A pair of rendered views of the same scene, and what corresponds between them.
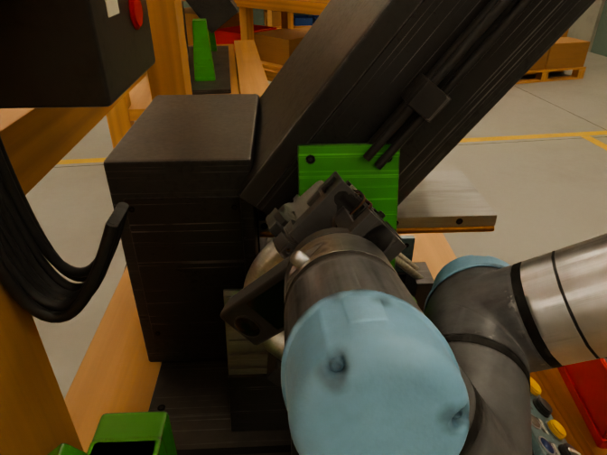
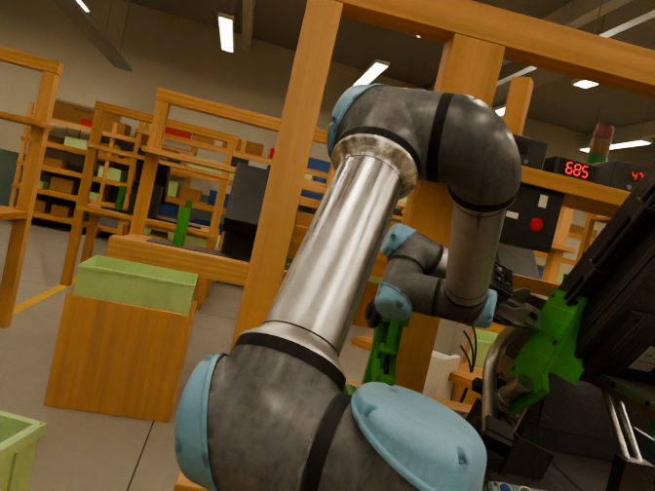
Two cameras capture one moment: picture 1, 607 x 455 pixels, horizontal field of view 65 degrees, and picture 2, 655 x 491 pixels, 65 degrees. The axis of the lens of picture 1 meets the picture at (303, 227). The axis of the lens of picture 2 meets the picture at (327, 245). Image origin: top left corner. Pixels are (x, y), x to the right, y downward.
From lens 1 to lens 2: 1.08 m
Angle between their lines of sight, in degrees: 86
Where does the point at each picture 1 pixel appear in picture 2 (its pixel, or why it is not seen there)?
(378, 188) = (564, 317)
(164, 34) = not seen: outside the picture
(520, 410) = (418, 280)
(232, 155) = not seen: hidden behind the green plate
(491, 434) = (402, 262)
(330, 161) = (558, 298)
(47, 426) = (419, 341)
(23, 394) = (420, 318)
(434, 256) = not seen: outside the picture
